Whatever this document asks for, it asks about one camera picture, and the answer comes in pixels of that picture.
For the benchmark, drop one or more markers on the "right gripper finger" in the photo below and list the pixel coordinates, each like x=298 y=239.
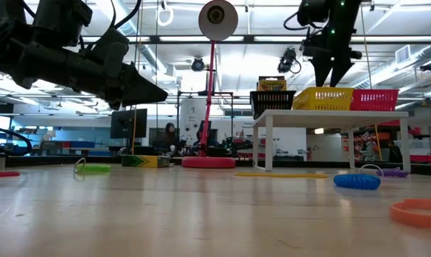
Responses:
x=322 y=71
x=338 y=73

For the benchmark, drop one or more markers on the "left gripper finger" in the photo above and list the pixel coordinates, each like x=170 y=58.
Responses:
x=140 y=91

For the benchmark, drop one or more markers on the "yellow plastic basket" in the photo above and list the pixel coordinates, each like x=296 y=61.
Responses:
x=322 y=98

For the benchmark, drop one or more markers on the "red plastic basket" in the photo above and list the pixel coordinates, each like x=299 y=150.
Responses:
x=374 y=100

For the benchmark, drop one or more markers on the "yellow green crayon box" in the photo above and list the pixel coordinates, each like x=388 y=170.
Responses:
x=144 y=160
x=272 y=85

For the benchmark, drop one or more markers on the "black plastic basket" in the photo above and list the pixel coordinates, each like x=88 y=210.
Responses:
x=272 y=103

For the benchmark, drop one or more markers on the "blue coil wristband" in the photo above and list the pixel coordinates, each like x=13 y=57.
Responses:
x=356 y=182

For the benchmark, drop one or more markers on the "red rubber band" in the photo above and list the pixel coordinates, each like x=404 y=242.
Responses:
x=1 y=174

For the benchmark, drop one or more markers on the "orange rubber band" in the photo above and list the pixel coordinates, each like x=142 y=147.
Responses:
x=415 y=219

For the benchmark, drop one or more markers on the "black background robot arm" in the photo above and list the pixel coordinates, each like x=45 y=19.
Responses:
x=237 y=144

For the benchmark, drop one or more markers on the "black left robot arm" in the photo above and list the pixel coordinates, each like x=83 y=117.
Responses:
x=30 y=60

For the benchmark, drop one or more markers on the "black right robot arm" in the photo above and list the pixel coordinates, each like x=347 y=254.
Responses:
x=344 y=16

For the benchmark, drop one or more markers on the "red desk lamp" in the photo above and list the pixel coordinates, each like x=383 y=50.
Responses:
x=208 y=162

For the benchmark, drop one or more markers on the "black computer monitor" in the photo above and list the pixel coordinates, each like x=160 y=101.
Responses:
x=128 y=123

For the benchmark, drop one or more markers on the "white perforated shelf riser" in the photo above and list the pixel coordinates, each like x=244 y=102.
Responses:
x=326 y=118

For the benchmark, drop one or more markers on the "person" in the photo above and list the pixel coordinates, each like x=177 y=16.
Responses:
x=167 y=137

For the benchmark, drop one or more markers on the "white ceiling air vent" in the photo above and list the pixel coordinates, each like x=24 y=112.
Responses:
x=403 y=54

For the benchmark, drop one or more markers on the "green coil wristband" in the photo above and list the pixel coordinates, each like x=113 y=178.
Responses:
x=94 y=168

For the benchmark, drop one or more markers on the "purple coil wristband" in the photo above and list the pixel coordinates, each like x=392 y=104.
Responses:
x=394 y=173

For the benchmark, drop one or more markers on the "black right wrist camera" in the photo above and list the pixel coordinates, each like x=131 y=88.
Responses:
x=313 y=46

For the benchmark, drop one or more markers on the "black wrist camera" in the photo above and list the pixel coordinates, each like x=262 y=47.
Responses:
x=110 y=46
x=313 y=46

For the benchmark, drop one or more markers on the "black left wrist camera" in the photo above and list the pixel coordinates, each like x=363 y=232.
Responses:
x=110 y=46

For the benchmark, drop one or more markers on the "black ceiling-mounted camera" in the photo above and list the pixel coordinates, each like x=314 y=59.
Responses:
x=287 y=60
x=429 y=66
x=197 y=65

